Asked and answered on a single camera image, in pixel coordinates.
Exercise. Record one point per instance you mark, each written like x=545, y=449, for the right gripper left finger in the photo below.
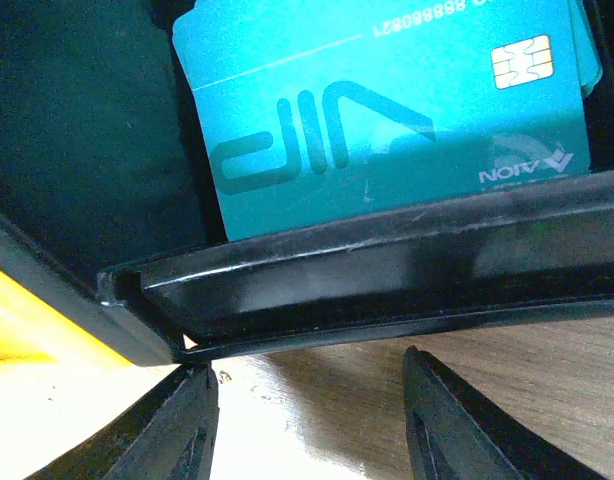
x=169, y=433

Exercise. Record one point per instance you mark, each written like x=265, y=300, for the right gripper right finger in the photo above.
x=453, y=431

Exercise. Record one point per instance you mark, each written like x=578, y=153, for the black bin with green cards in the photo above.
x=109, y=213

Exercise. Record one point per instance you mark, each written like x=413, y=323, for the green cards stack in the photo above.
x=314, y=111

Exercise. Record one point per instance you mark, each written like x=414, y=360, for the yellow plastic bin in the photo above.
x=34, y=333

